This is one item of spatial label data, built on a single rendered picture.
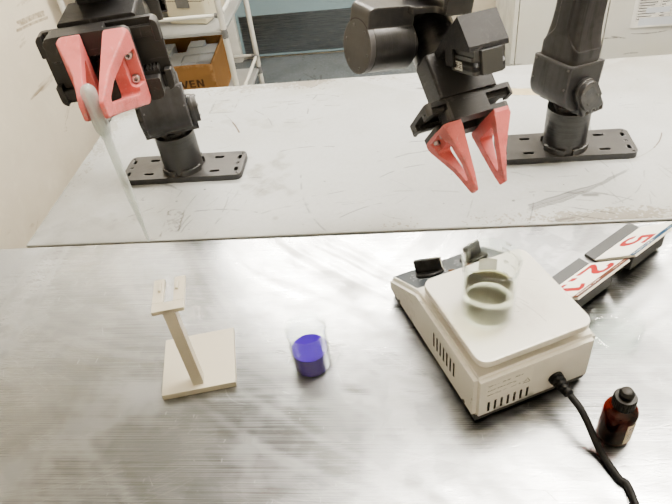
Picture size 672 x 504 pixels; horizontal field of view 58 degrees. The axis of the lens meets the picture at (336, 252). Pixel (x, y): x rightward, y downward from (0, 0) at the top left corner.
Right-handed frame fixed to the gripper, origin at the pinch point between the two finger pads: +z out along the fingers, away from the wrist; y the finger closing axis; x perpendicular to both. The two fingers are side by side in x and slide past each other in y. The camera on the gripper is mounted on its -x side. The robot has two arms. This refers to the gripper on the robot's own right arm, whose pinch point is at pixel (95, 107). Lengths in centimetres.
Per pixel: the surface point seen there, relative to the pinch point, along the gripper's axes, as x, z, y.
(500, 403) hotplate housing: 29.8, 14.1, 29.7
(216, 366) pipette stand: 31.4, 1.8, 2.0
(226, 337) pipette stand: 31.5, -2.2, 3.2
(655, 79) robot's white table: 33, -44, 80
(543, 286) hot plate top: 23.3, 6.3, 36.5
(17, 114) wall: 75, -164, -78
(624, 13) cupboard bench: 94, -203, 173
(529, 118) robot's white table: 33, -39, 55
